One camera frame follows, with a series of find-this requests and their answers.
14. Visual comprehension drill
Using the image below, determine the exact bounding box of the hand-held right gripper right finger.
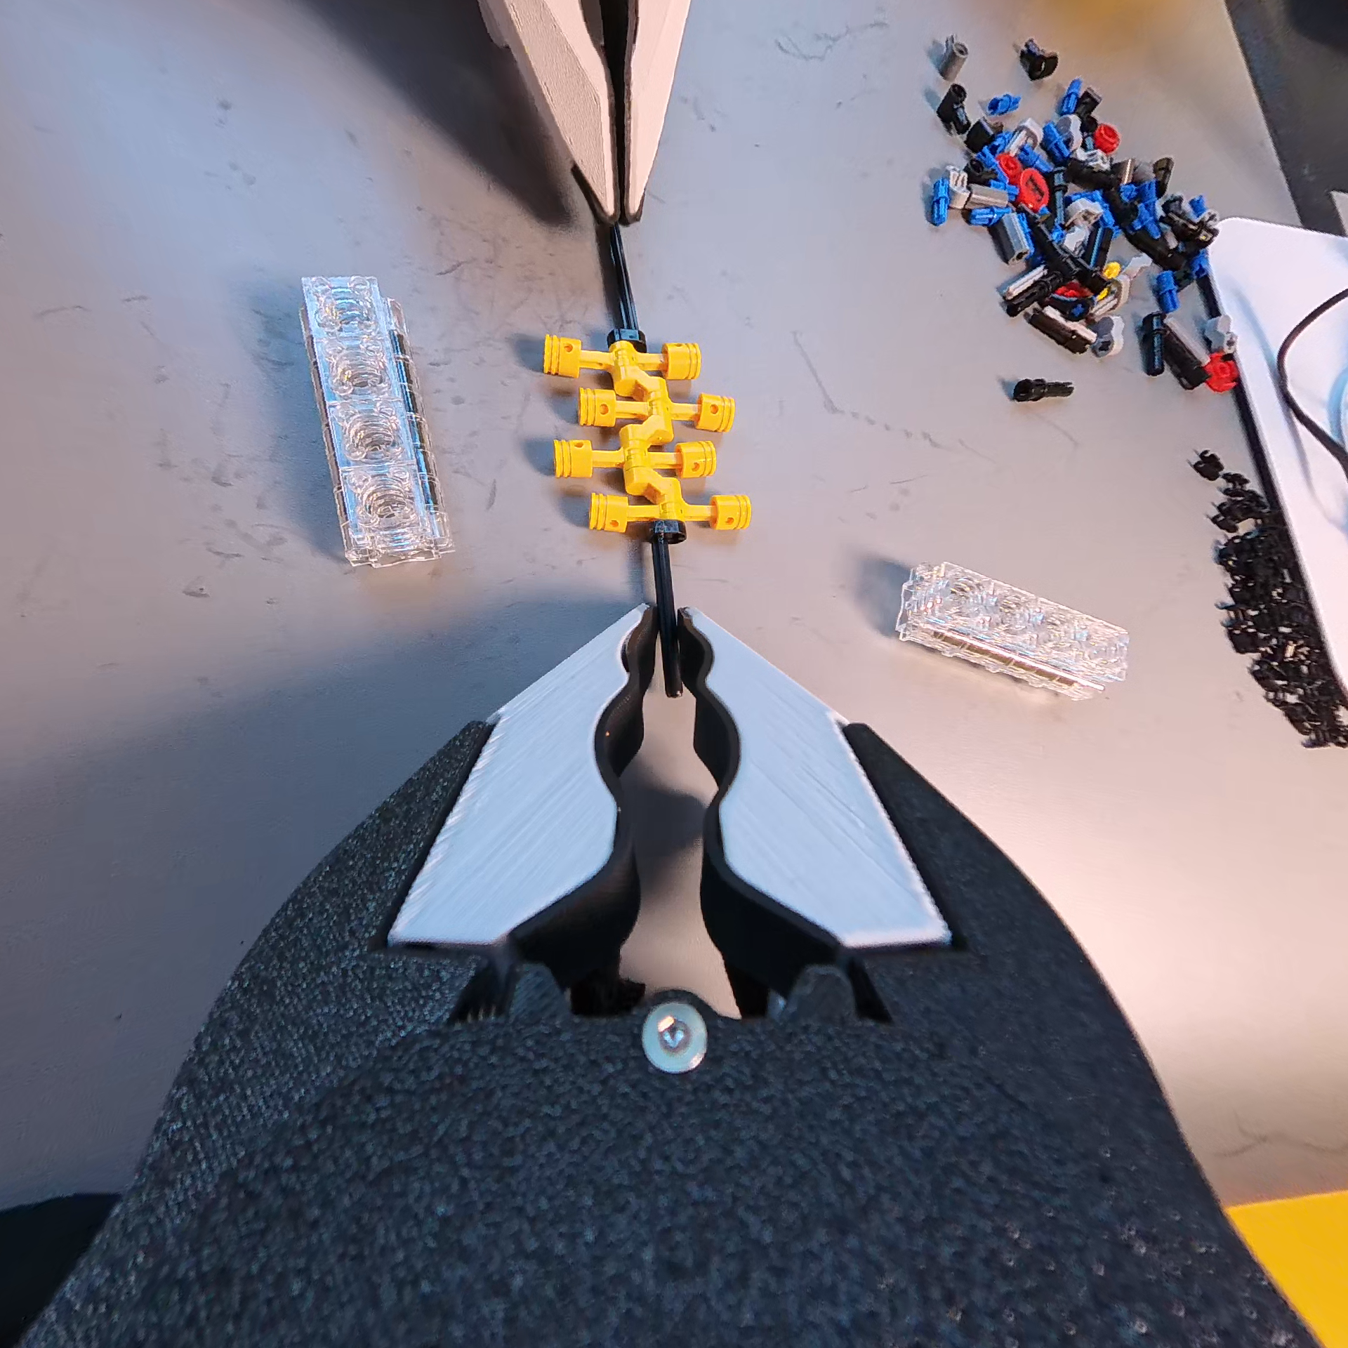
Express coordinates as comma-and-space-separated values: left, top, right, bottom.
679, 607, 955, 1018

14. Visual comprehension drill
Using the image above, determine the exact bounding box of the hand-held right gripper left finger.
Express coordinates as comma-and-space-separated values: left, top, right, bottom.
387, 604, 660, 1013

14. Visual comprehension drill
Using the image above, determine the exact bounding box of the clear plastic engine block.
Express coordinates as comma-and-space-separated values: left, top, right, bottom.
896, 562, 1130, 701
300, 276, 454, 570

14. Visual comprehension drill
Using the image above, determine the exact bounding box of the yellow piston crankshaft assembly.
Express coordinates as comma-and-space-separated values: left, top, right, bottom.
543, 218, 754, 698

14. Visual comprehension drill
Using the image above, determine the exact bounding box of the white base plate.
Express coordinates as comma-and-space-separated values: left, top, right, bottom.
1200, 215, 1348, 697

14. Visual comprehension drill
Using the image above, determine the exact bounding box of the pile of small black pins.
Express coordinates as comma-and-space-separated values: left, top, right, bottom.
1191, 448, 1348, 750

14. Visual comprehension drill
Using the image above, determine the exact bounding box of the black cable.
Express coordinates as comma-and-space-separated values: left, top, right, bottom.
1278, 286, 1348, 470

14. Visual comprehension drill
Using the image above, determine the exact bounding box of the yellow storage bin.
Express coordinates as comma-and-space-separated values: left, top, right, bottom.
1226, 1193, 1348, 1348

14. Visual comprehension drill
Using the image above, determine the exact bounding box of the pile of mixed coloured connectors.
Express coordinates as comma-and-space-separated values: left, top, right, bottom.
926, 79, 1244, 393

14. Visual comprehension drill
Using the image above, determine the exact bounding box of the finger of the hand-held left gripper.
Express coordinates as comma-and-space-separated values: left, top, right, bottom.
477, 0, 628, 225
620, 0, 695, 220

